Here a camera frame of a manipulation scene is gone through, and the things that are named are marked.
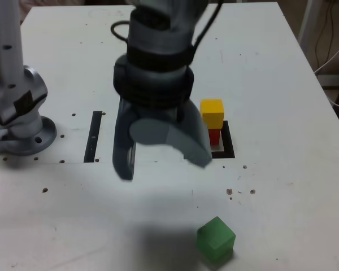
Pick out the white metal post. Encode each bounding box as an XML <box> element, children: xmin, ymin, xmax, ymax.
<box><xmin>298</xmin><ymin>0</ymin><xmax>324</xmax><ymax>43</ymax></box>

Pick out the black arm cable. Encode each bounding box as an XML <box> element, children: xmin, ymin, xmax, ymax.
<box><xmin>193</xmin><ymin>0</ymin><xmax>224</xmax><ymax>50</ymax></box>
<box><xmin>110</xmin><ymin>20</ymin><xmax>131</xmax><ymax>43</ymax></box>

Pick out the yellow cube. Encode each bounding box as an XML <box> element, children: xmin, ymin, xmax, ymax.
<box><xmin>199</xmin><ymin>98</ymin><xmax>225</xmax><ymax>130</ymax></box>

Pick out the black background cable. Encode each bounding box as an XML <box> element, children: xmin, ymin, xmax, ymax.
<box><xmin>315</xmin><ymin>0</ymin><xmax>337</xmax><ymax>70</ymax></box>

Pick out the black tape square outline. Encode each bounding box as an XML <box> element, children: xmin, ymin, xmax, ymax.
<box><xmin>210</xmin><ymin>120</ymin><xmax>236</xmax><ymax>160</ymax></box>

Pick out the black tape strip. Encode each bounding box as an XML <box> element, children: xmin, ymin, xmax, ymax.
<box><xmin>83</xmin><ymin>111</ymin><xmax>103</xmax><ymax>164</ymax></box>

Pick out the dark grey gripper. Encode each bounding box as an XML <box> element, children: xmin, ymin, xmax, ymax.
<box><xmin>112</xmin><ymin>97</ymin><xmax>214</xmax><ymax>182</ymax></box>

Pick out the red cube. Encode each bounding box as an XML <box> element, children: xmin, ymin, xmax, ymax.
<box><xmin>207</xmin><ymin>127</ymin><xmax>223</xmax><ymax>147</ymax></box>

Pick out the green cube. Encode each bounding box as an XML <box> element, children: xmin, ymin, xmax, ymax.
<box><xmin>196</xmin><ymin>216</ymin><xmax>237</xmax><ymax>263</ymax></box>

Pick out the white background cable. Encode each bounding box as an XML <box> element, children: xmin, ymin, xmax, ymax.
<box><xmin>313</xmin><ymin>36</ymin><xmax>339</xmax><ymax>108</ymax></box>

